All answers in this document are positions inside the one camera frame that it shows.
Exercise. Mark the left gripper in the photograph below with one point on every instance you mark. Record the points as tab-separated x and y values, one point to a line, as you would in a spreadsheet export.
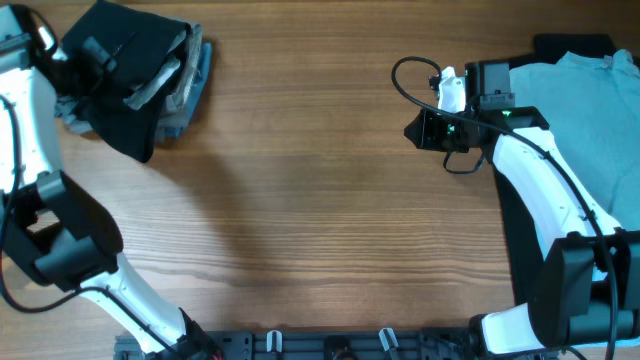
94	70

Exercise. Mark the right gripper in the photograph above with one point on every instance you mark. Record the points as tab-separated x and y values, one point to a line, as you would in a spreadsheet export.
425	139

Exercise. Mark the black shorts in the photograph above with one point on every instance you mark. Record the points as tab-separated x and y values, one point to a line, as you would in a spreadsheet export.
139	42

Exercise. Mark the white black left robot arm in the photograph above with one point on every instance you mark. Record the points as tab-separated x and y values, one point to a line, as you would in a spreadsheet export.
54	230

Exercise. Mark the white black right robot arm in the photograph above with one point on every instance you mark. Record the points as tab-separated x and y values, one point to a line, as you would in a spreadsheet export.
585	288

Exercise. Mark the folded grey shorts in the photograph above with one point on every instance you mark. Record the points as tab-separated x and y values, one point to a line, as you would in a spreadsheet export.
179	65

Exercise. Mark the folded blue garment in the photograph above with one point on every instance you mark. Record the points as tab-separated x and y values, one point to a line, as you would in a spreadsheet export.
173	124

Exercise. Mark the light blue shirt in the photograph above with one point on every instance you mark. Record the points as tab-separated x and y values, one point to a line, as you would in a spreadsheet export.
592	107

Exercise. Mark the black garment under shirt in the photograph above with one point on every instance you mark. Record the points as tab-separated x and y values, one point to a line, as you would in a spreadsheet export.
525	257

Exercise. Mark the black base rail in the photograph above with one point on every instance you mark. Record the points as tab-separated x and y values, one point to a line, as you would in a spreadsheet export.
426	344

